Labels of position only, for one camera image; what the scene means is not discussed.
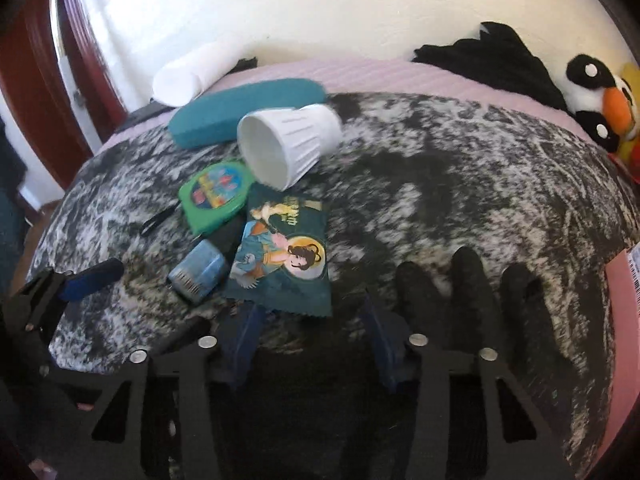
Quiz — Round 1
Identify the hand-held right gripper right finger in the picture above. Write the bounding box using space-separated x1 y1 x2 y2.
362 290 576 480

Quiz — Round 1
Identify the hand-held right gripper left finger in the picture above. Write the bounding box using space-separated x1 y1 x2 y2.
50 305 268 480

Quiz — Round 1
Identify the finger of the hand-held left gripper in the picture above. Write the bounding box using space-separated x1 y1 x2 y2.
59 257 125 303
149 316 212 358

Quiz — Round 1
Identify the black glove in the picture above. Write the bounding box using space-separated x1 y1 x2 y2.
240 246 566 480

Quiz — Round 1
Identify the pink cardboard box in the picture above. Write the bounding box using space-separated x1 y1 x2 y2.
602 245 640 461

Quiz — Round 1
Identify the light blue small box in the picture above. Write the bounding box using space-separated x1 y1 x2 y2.
167 239 228 305

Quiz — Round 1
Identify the black clip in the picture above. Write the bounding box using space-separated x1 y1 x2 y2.
140 204 183 236

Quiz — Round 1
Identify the cartoon print snack packet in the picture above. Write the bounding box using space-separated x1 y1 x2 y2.
222 183 333 317

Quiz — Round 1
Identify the green rounded plastic box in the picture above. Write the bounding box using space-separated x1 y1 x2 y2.
178 160 252 235

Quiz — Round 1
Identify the dark flat notebook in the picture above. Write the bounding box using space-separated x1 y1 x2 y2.
125 101 173 128

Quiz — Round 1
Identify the white ribbed cup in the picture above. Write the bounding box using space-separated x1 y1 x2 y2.
236 104 344 192

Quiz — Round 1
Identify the dark red wooden door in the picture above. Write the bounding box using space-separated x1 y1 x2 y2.
0 0 126 191

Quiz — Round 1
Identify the teal glasses case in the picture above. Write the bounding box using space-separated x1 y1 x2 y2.
167 76 328 150

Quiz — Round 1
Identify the white paper roll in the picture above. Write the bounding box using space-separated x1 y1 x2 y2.
151 40 246 108

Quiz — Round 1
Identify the black cloth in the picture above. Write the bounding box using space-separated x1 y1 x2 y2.
411 21 568 111

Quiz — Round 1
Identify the orange plush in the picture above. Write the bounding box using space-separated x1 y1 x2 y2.
602 87 640 137

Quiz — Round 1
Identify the black white panda plush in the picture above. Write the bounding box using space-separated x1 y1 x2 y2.
565 54 626 153

